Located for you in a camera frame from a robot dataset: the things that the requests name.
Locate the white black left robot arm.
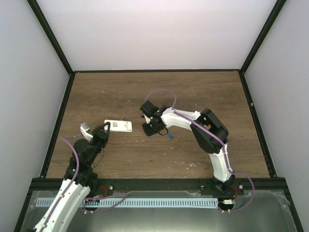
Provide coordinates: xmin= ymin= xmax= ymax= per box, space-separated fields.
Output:
xmin=26 ymin=121 xmax=111 ymax=232

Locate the white air conditioner remote control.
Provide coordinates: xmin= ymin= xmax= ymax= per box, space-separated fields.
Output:
xmin=104 ymin=119 xmax=132 ymax=132

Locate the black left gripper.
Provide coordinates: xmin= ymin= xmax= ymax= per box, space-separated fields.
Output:
xmin=88 ymin=122 xmax=111 ymax=166

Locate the metal front plate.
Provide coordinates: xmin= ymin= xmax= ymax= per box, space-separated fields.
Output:
xmin=22 ymin=190 xmax=296 ymax=232

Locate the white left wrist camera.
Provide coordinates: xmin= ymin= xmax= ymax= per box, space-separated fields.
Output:
xmin=80 ymin=122 xmax=93 ymax=142

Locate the light blue slotted cable duct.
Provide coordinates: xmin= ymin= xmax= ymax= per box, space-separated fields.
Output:
xmin=35 ymin=198 xmax=218 ymax=208

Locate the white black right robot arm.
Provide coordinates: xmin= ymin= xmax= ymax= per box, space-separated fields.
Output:
xmin=140 ymin=101 xmax=235 ymax=195

